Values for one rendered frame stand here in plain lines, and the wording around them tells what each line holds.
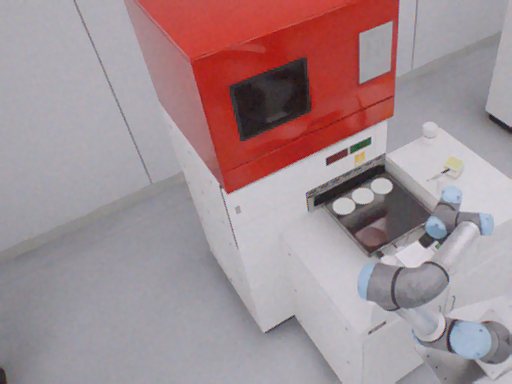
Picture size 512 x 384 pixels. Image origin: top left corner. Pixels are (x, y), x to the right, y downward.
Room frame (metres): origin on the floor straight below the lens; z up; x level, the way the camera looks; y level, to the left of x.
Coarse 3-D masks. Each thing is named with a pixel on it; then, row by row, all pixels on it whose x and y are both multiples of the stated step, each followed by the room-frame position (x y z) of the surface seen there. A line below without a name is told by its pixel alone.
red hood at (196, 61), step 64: (128, 0) 1.90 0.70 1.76; (192, 0) 1.74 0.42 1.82; (256, 0) 1.70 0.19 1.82; (320, 0) 1.67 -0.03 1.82; (384, 0) 1.72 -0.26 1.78; (192, 64) 1.36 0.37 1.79; (256, 64) 1.45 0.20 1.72; (320, 64) 1.58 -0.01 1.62; (384, 64) 1.72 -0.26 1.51; (192, 128) 1.55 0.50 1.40; (256, 128) 1.44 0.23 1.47; (320, 128) 1.57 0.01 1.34
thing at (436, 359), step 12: (492, 300) 1.05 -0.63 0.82; (504, 300) 1.05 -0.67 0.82; (456, 312) 1.01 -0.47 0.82; (468, 312) 1.01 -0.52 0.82; (480, 312) 1.00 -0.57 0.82; (504, 312) 1.00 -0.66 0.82; (420, 348) 0.87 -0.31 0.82; (432, 348) 0.87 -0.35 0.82; (432, 360) 0.82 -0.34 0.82; (444, 360) 0.82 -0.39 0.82; (456, 360) 0.82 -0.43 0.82; (468, 360) 0.81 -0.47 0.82; (432, 372) 0.78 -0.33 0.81; (444, 372) 0.78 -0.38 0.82; (456, 372) 0.77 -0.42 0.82; (468, 372) 0.77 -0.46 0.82; (480, 372) 0.77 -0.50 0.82
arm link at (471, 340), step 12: (456, 324) 0.84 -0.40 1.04; (468, 324) 0.81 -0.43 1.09; (480, 324) 0.83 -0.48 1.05; (456, 336) 0.79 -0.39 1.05; (468, 336) 0.78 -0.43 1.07; (480, 336) 0.77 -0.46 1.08; (492, 336) 0.79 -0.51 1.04; (456, 348) 0.76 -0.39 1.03; (468, 348) 0.75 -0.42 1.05; (480, 348) 0.74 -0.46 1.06; (492, 348) 0.76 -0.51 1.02
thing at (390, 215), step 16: (384, 176) 1.72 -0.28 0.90; (352, 192) 1.63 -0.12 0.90; (400, 192) 1.60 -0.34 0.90; (368, 208) 1.52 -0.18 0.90; (384, 208) 1.51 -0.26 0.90; (400, 208) 1.51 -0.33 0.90; (416, 208) 1.50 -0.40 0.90; (352, 224) 1.43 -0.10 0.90; (368, 224) 1.43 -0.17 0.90; (384, 224) 1.42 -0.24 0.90; (400, 224) 1.41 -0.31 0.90; (416, 224) 1.41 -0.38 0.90; (368, 240) 1.34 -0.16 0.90; (384, 240) 1.33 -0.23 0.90
